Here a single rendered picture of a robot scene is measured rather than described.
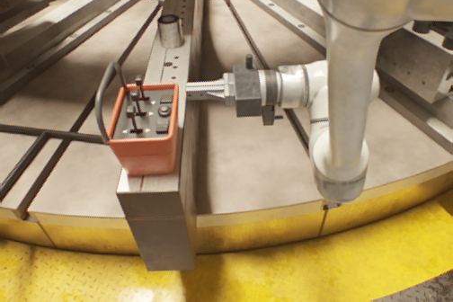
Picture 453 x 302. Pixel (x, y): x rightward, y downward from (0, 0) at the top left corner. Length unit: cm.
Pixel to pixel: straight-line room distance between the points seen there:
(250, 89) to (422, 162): 92
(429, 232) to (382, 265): 27
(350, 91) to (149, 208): 53
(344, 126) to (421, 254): 114
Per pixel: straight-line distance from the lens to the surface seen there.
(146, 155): 74
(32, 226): 154
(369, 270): 150
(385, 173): 137
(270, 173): 128
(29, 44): 210
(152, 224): 88
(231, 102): 70
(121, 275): 148
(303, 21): 216
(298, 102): 72
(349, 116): 50
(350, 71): 44
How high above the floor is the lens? 129
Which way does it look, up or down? 41 degrees down
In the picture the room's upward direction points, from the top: 2 degrees counter-clockwise
